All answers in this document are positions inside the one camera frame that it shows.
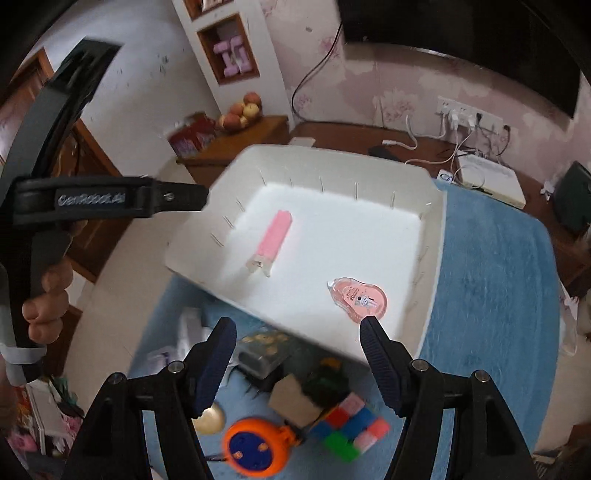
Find gold round compact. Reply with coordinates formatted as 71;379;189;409
192;402;226;435

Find multicolour puzzle cube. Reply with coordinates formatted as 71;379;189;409
308;392;391;462

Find white instant camera box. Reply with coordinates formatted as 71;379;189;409
177;307;202;359

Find orange blue round toy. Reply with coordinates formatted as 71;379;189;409
221;417;301;478

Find beige angular box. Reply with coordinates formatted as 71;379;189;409
267;374;322;429

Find pink correction tape dispenser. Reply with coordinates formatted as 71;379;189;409
328;277;388;324

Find pink comb case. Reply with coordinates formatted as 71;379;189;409
246;210;293;277

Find left human hand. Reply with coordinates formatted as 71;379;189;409
22;258;73;345

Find clear box with gold items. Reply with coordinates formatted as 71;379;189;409
235;330;293;380

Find blue fluffy table mat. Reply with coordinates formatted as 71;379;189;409
128;182;560;479

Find bowl of peaches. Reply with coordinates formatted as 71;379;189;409
216;92;263;134

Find pink dumbbells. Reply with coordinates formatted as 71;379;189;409
213;35;254;78

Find dark green speaker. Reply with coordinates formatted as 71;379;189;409
552;161;591;238

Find white router box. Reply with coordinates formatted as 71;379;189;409
455;154;526;210

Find white plastic storage bin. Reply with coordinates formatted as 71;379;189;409
165;145;447;361

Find wooden tv cabinet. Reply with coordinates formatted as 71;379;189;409
170;113;590;296

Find white remote pad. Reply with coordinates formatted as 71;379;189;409
288;137;315;147

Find black phone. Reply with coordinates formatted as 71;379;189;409
368;145;401;162

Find black television cable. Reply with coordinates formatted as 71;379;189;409
290;22;346;126

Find white charging cable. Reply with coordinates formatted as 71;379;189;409
380;115;477;190

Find white wall power strip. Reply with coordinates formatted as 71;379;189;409
436;96;505;134

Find black wall television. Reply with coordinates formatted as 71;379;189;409
338;0;581;117

